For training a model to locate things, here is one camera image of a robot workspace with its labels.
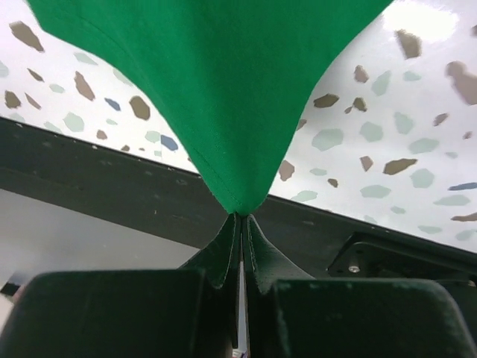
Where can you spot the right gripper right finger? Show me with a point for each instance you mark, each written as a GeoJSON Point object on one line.
{"type": "Point", "coordinates": [265, 268]}

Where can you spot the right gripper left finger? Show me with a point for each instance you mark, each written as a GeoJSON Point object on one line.
{"type": "Point", "coordinates": [216, 332]}

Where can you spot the green t shirt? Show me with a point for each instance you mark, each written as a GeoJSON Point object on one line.
{"type": "Point", "coordinates": [231, 78]}

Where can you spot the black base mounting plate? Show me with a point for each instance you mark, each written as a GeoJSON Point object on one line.
{"type": "Point", "coordinates": [68, 205]}

